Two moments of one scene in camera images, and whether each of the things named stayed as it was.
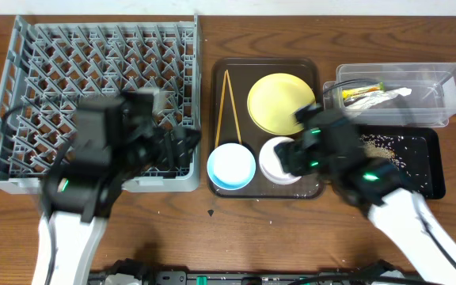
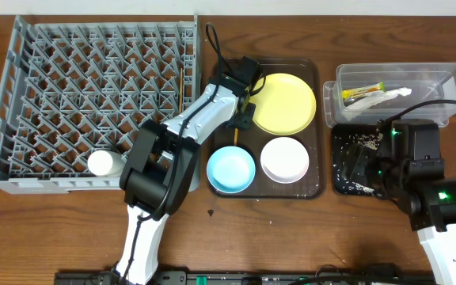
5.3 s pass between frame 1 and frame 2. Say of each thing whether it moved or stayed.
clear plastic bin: stayed
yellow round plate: stayed
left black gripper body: moved
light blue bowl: stayed
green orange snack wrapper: stayed
